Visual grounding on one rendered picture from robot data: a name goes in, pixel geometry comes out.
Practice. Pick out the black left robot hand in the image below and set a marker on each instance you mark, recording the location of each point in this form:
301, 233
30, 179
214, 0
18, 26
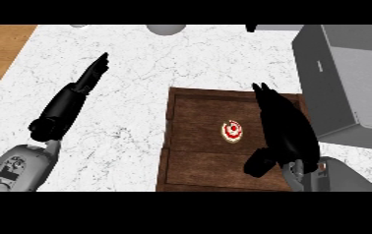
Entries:
65, 108

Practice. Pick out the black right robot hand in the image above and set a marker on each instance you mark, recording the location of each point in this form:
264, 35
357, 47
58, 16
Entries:
285, 129

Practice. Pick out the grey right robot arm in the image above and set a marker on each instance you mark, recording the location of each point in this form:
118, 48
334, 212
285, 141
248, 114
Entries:
319, 175

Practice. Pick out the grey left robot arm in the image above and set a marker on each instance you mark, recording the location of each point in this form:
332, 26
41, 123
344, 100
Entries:
24, 167

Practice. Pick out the red and white cupcake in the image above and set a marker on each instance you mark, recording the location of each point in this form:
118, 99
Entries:
232, 131

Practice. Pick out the brown wooden tray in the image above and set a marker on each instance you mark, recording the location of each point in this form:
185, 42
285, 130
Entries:
217, 139

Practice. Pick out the grey cardboard box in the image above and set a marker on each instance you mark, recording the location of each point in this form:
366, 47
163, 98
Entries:
334, 80

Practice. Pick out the brown wooden board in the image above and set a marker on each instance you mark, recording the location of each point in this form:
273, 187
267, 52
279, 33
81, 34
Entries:
12, 46

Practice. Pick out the small grey round object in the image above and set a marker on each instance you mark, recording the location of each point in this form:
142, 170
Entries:
78, 26

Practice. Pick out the small black object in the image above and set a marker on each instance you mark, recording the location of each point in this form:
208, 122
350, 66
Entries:
251, 28

